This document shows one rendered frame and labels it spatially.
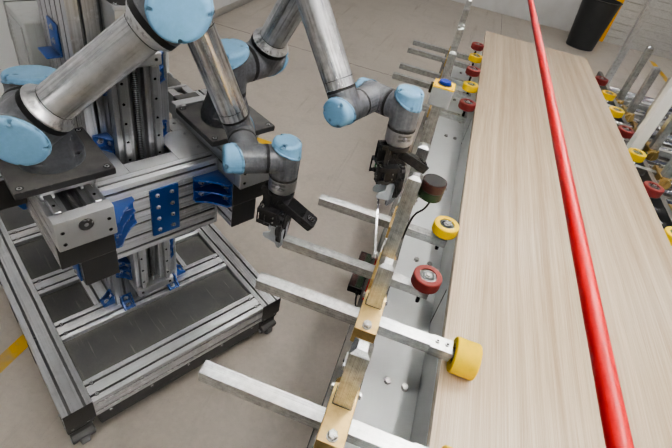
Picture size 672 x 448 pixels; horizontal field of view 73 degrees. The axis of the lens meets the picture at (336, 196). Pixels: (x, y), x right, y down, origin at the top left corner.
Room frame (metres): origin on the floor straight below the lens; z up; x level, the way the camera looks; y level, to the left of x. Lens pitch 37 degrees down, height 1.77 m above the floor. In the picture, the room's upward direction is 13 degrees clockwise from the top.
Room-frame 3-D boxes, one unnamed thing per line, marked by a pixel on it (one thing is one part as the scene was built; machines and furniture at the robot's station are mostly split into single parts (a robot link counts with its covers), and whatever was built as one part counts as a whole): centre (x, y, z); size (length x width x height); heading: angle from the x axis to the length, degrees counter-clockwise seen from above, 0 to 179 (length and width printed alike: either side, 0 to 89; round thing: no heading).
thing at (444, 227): (1.14, -0.36, 0.85); 0.08 x 0.08 x 0.11
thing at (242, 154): (0.94, 0.25, 1.12); 0.11 x 0.11 x 0.08; 23
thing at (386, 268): (0.71, -0.14, 0.86); 0.03 x 0.03 x 0.48; 80
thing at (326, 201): (1.17, -0.16, 0.83); 0.43 x 0.03 x 0.04; 80
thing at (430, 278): (0.89, -0.29, 0.85); 0.08 x 0.08 x 0.11
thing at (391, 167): (1.09, -0.13, 1.11); 0.09 x 0.08 x 0.12; 111
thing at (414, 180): (0.95, -0.18, 0.93); 0.03 x 0.03 x 0.48; 80
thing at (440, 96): (1.46, -0.27, 1.18); 0.07 x 0.07 x 0.08; 80
